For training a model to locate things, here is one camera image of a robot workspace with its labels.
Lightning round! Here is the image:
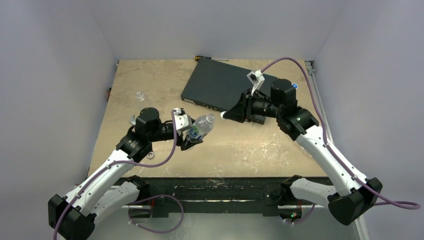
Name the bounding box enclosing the purple cable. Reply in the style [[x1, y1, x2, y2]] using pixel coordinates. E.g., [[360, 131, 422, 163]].
[[52, 109, 185, 240], [260, 57, 422, 226]]

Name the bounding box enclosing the red handled adjustable wrench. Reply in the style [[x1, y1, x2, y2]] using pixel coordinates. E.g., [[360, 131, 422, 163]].
[[129, 114, 155, 159]]

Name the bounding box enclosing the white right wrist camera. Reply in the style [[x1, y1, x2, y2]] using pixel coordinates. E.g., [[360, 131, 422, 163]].
[[246, 69, 265, 96]]

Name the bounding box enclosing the black flat electronics box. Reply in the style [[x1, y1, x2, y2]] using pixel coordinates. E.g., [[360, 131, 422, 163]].
[[181, 58, 283, 124]]

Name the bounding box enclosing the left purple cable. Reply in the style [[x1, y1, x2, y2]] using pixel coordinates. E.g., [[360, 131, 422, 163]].
[[52, 109, 185, 240]]

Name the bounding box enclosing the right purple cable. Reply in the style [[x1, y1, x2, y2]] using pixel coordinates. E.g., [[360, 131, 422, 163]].
[[260, 57, 422, 226]]

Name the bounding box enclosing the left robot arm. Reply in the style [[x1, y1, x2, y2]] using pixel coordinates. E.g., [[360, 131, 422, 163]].
[[48, 107, 202, 240]]

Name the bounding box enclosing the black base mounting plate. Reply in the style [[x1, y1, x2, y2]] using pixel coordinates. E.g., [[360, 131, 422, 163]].
[[113, 175, 312, 218]]

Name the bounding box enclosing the clear plastic bottle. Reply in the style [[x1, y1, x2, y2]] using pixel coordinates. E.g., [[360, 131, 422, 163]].
[[135, 91, 148, 103], [187, 113, 215, 142]]

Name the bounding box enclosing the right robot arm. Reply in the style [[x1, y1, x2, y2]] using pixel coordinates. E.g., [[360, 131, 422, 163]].
[[221, 78, 383, 226]]

